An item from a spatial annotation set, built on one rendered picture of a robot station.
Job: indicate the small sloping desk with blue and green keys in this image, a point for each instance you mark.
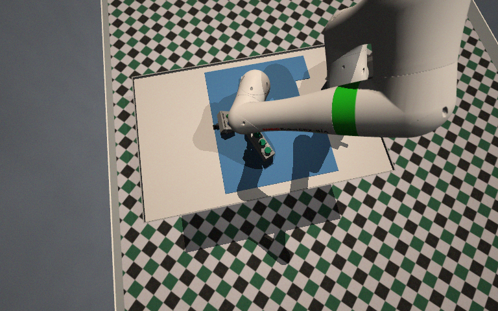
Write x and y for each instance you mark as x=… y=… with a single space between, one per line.
x=223 y=123

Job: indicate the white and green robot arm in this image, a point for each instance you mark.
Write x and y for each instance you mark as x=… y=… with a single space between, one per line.
x=407 y=87

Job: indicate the blue flat mat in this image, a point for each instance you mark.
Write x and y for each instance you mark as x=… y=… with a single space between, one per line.
x=297 y=154

